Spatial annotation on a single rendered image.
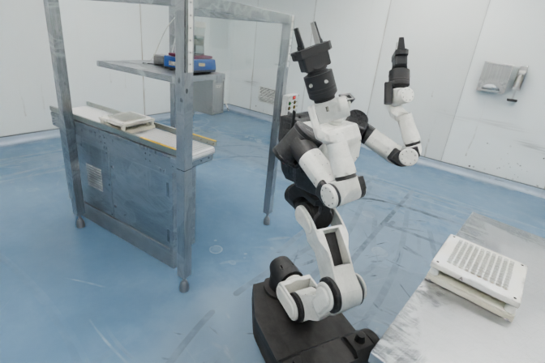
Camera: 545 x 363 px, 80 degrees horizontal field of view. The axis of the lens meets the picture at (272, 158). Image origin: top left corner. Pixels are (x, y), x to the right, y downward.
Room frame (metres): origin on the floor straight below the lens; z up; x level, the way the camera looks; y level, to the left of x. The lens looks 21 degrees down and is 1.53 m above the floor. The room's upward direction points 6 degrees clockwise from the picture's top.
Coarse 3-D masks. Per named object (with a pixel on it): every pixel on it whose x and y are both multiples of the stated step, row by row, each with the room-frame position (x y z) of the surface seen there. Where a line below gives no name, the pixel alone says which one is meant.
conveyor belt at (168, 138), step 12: (72, 108) 2.39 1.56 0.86; (84, 108) 2.43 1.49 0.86; (96, 120) 2.14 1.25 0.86; (144, 132) 1.99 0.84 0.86; (156, 132) 2.02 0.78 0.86; (168, 132) 2.04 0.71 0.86; (144, 144) 1.79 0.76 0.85; (168, 144) 1.81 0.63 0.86; (192, 144) 1.86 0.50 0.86; (204, 144) 1.88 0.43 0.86; (192, 156) 1.69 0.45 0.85; (204, 156) 1.79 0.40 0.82
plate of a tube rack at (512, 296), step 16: (448, 240) 1.03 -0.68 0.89; (464, 240) 1.04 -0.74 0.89; (448, 256) 0.92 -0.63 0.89; (496, 256) 0.95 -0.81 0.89; (448, 272) 0.85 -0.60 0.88; (464, 272) 0.85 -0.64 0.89; (480, 288) 0.79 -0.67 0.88; (496, 288) 0.79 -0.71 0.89; (512, 288) 0.79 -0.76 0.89; (512, 304) 0.74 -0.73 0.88
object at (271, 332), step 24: (288, 264) 1.46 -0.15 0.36; (264, 288) 1.45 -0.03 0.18; (264, 312) 1.30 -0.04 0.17; (264, 336) 1.15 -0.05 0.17; (288, 336) 1.17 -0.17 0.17; (312, 336) 1.18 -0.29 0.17; (336, 336) 1.20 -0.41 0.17; (360, 336) 1.14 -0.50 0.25; (264, 360) 1.13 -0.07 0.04; (288, 360) 1.01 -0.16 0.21; (312, 360) 1.04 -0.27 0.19; (336, 360) 1.05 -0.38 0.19; (360, 360) 1.07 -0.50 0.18
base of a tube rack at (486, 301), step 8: (440, 272) 0.89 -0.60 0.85; (432, 280) 0.87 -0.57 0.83; (440, 280) 0.86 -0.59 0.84; (448, 280) 0.86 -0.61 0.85; (456, 280) 0.86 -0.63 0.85; (448, 288) 0.84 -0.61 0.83; (456, 288) 0.83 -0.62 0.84; (464, 288) 0.83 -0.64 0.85; (472, 288) 0.83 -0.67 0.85; (464, 296) 0.81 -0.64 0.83; (472, 296) 0.80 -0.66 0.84; (480, 296) 0.80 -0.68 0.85; (488, 296) 0.81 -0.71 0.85; (480, 304) 0.78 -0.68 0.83; (488, 304) 0.77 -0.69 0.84; (496, 304) 0.77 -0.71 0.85; (504, 304) 0.78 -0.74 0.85; (496, 312) 0.76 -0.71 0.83; (504, 312) 0.75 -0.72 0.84; (512, 320) 0.73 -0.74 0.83
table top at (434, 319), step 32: (480, 224) 1.30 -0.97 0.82; (512, 256) 1.07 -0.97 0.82; (544, 256) 1.10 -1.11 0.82; (544, 288) 0.90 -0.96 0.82; (416, 320) 0.70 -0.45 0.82; (448, 320) 0.72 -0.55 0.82; (480, 320) 0.73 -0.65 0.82; (544, 320) 0.76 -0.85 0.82; (384, 352) 0.59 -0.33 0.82; (416, 352) 0.60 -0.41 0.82; (448, 352) 0.61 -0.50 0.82; (480, 352) 0.62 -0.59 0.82; (512, 352) 0.63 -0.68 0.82; (544, 352) 0.64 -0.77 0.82
